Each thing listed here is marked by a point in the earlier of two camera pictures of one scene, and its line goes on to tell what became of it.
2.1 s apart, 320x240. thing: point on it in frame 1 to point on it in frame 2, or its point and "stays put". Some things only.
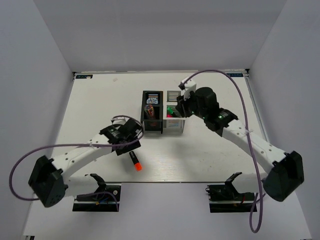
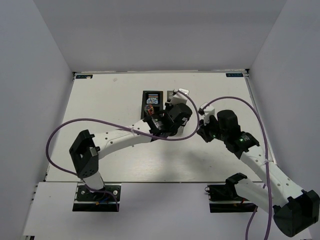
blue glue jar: [152, 100] stays put
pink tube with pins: [149, 109] stays put
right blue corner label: [235, 74] stays put
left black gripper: [119, 151] to [167, 107]
